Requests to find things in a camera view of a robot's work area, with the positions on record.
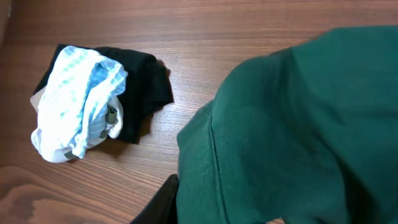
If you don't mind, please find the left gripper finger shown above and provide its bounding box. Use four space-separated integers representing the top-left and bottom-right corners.
130 174 179 224

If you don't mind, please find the green shirt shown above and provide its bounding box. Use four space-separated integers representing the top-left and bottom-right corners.
177 26 397 223

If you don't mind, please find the black folded garment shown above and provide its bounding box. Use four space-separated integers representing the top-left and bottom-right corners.
35 44 173 144

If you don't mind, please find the white blue checked cloth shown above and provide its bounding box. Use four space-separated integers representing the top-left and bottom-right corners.
31 45 128 163

